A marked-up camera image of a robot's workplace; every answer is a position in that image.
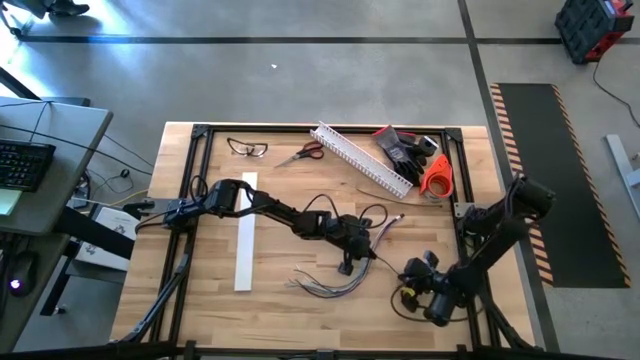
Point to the grey desk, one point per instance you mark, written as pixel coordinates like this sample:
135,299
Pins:
65,130

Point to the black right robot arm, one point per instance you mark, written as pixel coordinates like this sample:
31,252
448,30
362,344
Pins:
495,250

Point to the black computer mouse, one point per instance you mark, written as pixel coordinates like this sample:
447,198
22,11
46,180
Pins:
22,272

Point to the black hazard-striped floor mat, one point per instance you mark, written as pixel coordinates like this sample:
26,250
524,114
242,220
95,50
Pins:
560,190

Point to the grey metal bar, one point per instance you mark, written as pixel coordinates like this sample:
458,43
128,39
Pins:
622,165

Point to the clear safety glasses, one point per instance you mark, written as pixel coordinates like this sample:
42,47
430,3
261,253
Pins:
239,148

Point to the pale green notepad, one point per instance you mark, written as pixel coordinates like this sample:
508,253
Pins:
9,201

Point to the black desk leg bar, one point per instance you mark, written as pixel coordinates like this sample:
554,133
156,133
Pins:
95,235

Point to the black backlit keyboard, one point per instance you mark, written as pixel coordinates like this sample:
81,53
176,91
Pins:
25,165

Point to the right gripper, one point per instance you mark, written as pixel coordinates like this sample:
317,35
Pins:
420,275

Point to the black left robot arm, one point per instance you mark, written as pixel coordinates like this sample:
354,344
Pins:
280,212

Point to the black aluminium table frame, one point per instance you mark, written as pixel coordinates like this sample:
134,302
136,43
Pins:
280,129

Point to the person's foot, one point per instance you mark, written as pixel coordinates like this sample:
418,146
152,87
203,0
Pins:
67,8

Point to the black tape roll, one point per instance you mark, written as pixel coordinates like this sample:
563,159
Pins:
428,146

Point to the black and red tool case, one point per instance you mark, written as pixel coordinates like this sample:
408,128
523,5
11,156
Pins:
590,27

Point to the white box with logo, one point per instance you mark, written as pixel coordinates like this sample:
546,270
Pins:
110,217

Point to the small black floor plug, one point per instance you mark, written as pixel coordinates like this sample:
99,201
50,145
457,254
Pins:
125,173

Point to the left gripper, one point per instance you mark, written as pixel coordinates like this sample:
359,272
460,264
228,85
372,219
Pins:
357,235

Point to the white flat duct cover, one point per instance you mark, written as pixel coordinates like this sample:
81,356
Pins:
246,270

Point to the black red-cuffed work glove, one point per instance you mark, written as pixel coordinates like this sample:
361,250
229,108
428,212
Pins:
412,172
392,147

